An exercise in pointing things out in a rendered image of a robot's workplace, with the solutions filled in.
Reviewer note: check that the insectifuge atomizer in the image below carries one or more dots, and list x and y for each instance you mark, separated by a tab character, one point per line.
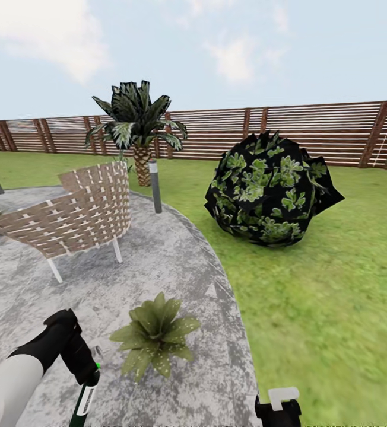
84	403

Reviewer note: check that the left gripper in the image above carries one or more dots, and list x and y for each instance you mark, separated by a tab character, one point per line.
82	365

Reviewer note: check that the garden chair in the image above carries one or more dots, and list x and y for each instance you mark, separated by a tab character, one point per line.
95	212

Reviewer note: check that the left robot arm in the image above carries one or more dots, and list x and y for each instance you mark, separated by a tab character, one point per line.
22	371

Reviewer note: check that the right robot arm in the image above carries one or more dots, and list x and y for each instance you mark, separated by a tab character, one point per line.
283	411

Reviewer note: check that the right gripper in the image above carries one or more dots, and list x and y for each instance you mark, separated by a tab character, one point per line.
270	418

